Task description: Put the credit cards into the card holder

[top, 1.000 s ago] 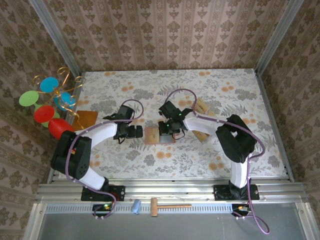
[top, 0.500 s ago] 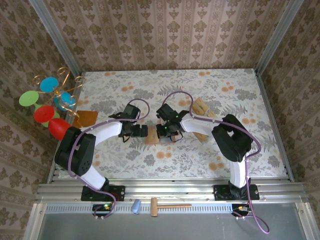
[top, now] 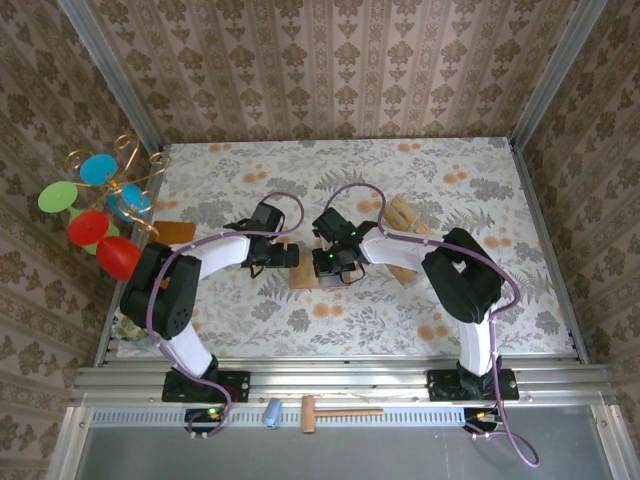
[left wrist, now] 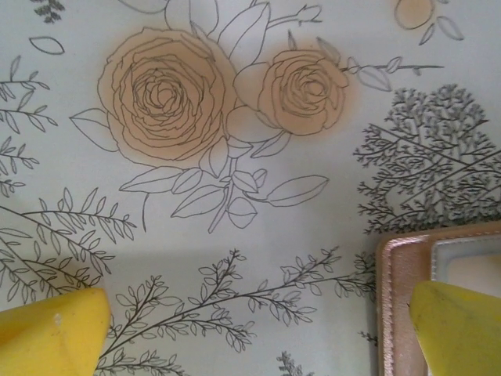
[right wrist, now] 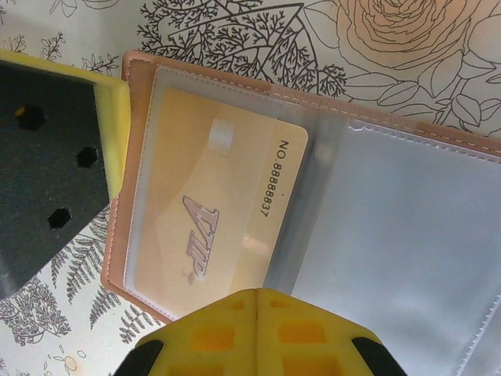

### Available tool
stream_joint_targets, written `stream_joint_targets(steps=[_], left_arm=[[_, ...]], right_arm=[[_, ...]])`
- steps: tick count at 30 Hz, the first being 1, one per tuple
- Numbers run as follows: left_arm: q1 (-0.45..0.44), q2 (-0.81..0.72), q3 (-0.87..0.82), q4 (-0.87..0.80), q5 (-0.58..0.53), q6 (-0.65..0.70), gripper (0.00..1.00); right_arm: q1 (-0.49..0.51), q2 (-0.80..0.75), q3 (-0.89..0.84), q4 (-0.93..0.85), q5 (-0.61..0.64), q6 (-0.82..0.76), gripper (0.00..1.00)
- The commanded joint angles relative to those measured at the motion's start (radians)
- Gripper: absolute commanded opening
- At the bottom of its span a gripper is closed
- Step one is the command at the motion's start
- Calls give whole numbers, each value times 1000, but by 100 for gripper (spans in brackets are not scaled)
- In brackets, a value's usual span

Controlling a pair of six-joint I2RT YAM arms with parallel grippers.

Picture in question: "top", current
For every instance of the controller circuit board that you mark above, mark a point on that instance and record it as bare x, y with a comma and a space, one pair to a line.
477, 416
200, 415

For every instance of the aluminium table side rail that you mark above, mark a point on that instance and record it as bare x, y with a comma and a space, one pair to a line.
550, 250
131, 230

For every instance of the blue plastic wine glass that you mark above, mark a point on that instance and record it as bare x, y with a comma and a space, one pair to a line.
98, 169

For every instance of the floral table mat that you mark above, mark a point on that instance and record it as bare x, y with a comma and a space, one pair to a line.
350, 325

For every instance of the floral cloth piece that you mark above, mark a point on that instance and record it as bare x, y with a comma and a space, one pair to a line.
127, 332

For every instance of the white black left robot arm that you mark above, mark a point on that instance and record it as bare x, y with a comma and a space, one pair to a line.
220, 252

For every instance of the green plastic wine glass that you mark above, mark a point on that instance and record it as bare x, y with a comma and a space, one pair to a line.
57, 196

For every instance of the aluminium frame post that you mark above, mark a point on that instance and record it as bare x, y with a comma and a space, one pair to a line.
115, 75
555, 75

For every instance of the brown wooden board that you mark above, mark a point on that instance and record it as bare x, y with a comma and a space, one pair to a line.
172, 231

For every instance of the wooden mallet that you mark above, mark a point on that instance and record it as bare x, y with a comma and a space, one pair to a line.
309, 415

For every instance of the aluminium front rail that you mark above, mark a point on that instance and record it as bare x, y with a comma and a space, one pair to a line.
340, 380

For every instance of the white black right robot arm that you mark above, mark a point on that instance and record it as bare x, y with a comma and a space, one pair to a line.
395, 250

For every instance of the red plastic wine glass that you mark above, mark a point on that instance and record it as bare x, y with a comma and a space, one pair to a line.
117, 257

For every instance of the small brown wooden box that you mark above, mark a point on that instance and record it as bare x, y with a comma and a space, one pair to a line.
302, 275

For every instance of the blue grey small device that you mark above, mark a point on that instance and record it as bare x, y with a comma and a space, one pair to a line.
272, 414

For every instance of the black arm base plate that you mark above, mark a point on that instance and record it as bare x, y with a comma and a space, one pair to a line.
505, 385
235, 386

